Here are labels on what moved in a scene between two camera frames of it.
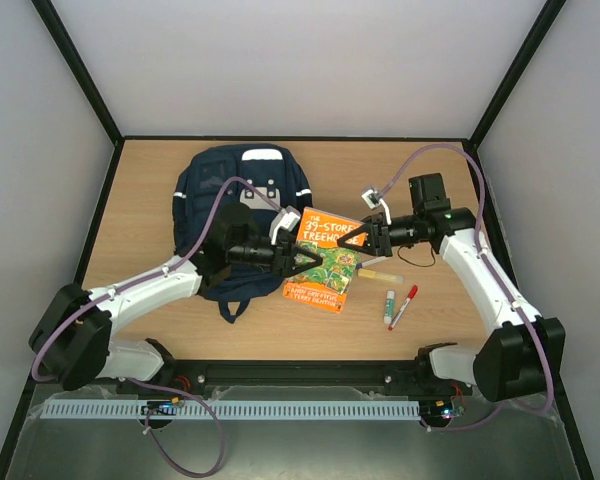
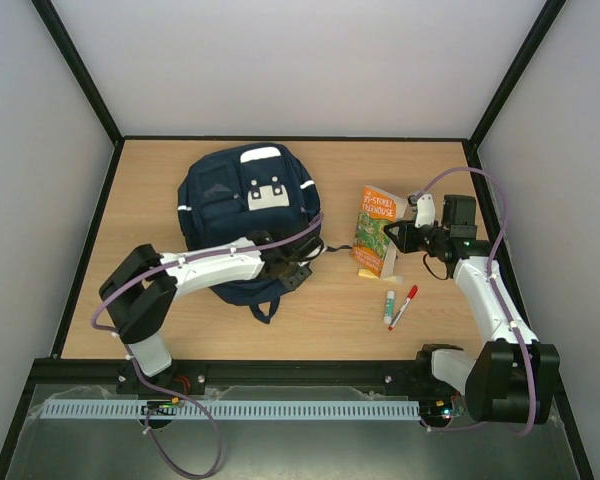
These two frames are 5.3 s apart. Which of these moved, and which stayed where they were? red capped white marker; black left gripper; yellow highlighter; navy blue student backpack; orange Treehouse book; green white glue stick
Moved: navy blue student backpack; orange Treehouse book
Stayed: yellow highlighter; green white glue stick; red capped white marker; black left gripper
